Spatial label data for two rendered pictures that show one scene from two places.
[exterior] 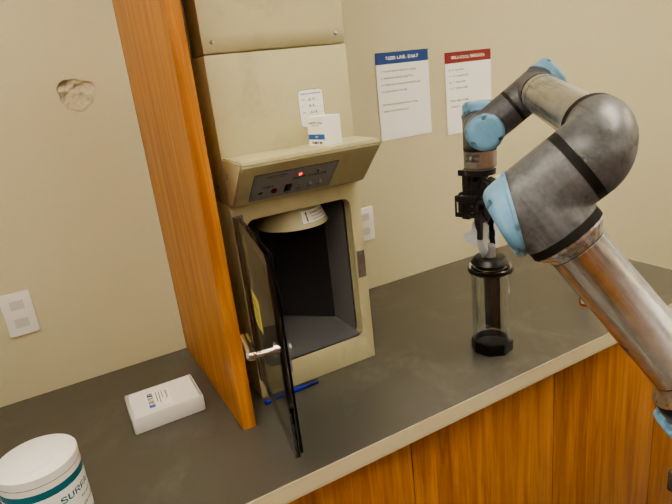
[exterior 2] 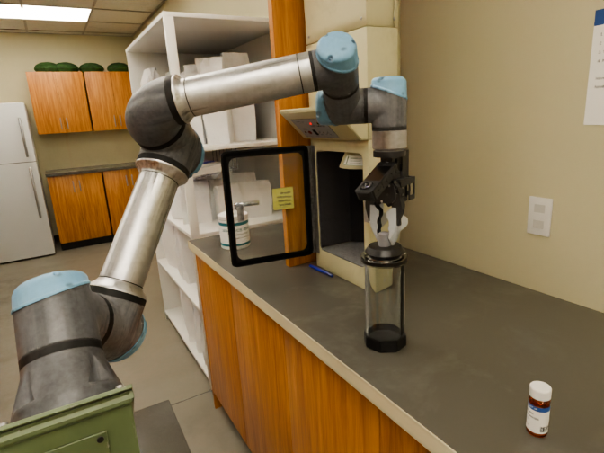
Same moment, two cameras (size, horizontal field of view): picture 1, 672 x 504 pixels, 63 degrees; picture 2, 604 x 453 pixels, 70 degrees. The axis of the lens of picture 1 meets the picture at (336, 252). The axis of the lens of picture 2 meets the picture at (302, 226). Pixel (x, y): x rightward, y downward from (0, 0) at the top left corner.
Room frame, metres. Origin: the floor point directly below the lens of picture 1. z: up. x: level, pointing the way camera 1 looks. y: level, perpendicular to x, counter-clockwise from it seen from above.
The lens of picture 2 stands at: (1.03, -1.31, 1.49)
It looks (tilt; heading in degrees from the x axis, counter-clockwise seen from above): 15 degrees down; 88
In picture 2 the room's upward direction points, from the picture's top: 3 degrees counter-clockwise
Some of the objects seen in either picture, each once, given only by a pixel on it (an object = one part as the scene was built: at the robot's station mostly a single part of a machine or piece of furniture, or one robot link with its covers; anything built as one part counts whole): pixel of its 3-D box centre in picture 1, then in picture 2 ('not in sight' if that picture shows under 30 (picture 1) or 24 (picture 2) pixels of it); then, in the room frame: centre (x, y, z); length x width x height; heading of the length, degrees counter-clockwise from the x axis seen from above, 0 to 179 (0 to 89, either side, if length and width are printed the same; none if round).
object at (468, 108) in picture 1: (479, 125); (387, 103); (1.26, -0.36, 1.50); 0.09 x 0.08 x 0.11; 169
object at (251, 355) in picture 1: (257, 345); not in sight; (0.89, 0.16, 1.20); 0.10 x 0.05 x 0.03; 17
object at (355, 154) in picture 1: (306, 171); (320, 123); (1.15, 0.04, 1.46); 0.32 x 0.12 x 0.10; 117
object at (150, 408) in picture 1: (164, 402); not in sight; (1.13, 0.44, 0.96); 0.16 x 0.12 x 0.04; 117
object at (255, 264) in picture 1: (265, 330); (270, 206); (0.97, 0.15, 1.19); 0.30 x 0.01 x 0.40; 17
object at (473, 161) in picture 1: (479, 160); (387, 140); (1.26, -0.36, 1.42); 0.08 x 0.08 x 0.05
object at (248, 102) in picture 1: (280, 218); (368, 162); (1.31, 0.13, 1.33); 0.32 x 0.25 x 0.77; 117
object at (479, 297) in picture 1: (491, 305); (384, 297); (1.25, -0.37, 1.06); 0.11 x 0.11 x 0.21
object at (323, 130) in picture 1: (324, 129); not in sight; (1.18, 0.00, 1.54); 0.05 x 0.05 x 0.06; 45
